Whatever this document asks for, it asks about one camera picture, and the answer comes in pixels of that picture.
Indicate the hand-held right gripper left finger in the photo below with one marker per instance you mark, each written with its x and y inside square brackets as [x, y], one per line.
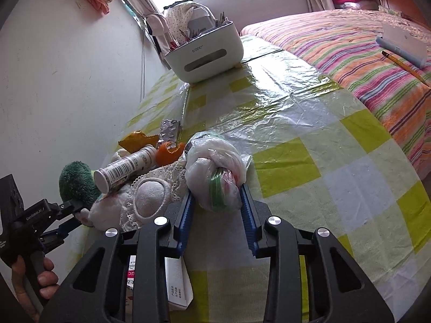
[187, 218]

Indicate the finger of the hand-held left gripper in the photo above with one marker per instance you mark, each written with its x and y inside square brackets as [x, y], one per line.
[60, 232]
[69, 208]

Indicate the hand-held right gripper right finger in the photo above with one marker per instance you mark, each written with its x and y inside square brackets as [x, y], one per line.
[248, 218]

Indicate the green plush toy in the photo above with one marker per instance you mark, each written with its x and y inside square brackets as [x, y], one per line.
[75, 183]

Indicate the white lace plush toy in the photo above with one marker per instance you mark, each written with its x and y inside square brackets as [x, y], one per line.
[151, 197]

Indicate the knotted clear plastic bag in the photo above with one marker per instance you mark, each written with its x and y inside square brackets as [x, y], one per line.
[208, 161]

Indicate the white red medicine box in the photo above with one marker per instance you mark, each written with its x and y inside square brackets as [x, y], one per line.
[178, 282]

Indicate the white labelled bottle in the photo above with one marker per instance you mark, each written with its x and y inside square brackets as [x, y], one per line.
[124, 168]

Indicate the orange snack wrapper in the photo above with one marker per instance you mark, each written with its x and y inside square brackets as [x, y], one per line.
[134, 141]

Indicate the person's left hand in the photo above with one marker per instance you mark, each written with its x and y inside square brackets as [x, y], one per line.
[47, 279]

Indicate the orange peel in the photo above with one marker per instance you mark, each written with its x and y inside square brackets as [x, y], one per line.
[166, 156]

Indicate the silver foil blister pack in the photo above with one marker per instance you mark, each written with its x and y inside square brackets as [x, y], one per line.
[168, 133]

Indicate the green checked plastic tablecloth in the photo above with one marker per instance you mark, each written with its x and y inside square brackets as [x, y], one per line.
[303, 148]

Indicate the white storage organizer box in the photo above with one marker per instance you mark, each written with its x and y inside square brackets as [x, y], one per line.
[208, 57]

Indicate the bundle of pens and tools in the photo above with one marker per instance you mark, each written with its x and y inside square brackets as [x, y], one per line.
[188, 35]

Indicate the striped bed blanket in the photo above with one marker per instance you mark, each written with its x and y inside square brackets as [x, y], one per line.
[336, 57]

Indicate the white polka-dot cloth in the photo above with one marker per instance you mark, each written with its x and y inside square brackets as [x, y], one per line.
[178, 16]

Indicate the yellow pencil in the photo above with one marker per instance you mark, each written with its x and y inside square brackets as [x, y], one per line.
[402, 65]

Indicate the brown wooden headboard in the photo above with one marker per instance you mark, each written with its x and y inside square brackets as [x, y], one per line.
[404, 3]

